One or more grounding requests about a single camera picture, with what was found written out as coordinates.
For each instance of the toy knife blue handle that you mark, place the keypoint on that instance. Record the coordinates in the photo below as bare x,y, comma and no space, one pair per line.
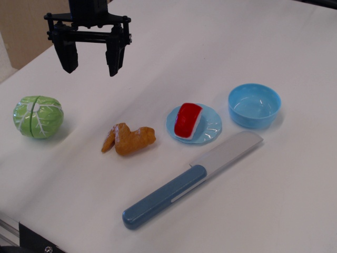
203,168

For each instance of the light blue plastic bowl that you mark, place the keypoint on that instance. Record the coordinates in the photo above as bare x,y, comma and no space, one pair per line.
253,106

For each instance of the green toy cabbage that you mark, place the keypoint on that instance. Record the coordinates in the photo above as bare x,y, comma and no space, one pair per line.
38,117

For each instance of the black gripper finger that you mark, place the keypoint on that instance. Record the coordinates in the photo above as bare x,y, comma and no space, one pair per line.
115,49
67,54

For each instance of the red tuna sushi toy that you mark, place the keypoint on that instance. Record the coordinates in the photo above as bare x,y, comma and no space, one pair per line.
187,120

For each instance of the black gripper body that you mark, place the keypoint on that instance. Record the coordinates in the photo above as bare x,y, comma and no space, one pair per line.
87,14

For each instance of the aluminium table frame rail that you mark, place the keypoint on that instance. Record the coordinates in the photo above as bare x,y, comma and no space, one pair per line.
9,231

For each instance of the light blue scalloped plate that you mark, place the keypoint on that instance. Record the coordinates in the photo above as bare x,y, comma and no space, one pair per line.
209,128

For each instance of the black metal corner bracket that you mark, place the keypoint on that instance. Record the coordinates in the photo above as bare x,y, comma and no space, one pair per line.
34,242

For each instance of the toy fried chicken wing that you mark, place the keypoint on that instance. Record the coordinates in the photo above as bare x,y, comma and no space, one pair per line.
126,141

